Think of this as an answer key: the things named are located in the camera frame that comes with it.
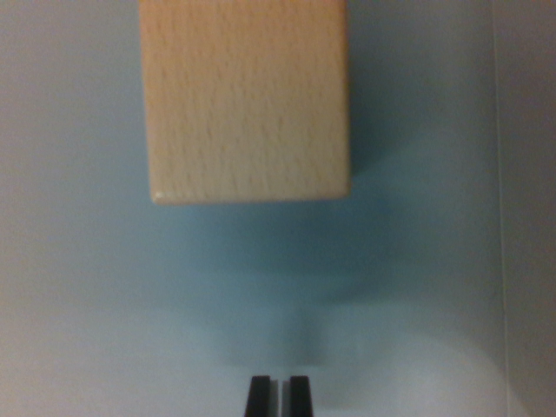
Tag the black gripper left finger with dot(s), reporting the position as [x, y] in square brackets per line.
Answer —
[260, 397]

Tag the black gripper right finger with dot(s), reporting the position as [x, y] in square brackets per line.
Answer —
[299, 397]

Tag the light wooden cube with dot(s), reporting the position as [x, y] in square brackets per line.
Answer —
[247, 100]

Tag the translucent plastic bin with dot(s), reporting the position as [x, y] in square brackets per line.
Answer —
[87, 282]

